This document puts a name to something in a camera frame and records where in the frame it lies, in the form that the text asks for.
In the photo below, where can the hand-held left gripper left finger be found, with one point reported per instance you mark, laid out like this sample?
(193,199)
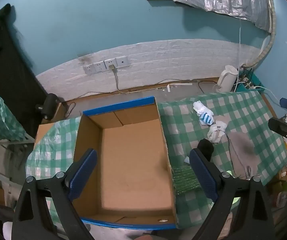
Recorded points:
(83,175)

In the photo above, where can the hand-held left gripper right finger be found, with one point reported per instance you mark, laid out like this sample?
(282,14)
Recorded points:
(203,175)

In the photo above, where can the green bubble wrap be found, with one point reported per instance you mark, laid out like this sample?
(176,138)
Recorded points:
(183,180)

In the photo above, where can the grey blue sock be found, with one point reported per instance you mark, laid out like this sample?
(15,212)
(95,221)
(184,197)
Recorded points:
(187,159)

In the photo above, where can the grey cloth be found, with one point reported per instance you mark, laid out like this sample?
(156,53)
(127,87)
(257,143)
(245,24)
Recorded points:
(243,152)

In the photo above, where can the blue-edged cardboard box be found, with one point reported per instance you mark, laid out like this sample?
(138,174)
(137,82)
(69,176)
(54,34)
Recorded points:
(133,155)

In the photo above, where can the black rolled sock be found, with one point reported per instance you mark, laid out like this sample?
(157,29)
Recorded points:
(206,147)

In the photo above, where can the teal basket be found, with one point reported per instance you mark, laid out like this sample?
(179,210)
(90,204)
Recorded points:
(256,80)

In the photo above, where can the cream white rolled sock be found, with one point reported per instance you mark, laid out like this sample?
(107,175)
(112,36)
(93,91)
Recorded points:
(216,131)

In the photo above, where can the green checked tablecloth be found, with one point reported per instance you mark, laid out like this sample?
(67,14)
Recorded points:
(183,122)

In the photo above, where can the blue striped rolled sock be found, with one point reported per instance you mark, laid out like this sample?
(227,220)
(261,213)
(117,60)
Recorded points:
(206,118)

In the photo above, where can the brown cardboard carton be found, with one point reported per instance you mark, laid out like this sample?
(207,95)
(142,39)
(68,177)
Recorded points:
(44,130)

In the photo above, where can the white electric kettle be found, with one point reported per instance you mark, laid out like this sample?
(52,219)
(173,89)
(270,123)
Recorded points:
(227,78)

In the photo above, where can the black cylindrical device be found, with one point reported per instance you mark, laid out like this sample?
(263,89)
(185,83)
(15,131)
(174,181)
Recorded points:
(49,105)

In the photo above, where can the metal rack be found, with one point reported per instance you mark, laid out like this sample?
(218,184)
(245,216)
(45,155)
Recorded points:
(11,142)

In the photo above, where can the dark curtain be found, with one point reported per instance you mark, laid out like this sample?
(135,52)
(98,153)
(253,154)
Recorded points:
(8,67)

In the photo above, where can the white wall socket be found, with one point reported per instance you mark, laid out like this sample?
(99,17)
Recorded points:
(99,66)
(122,61)
(89,68)
(108,62)

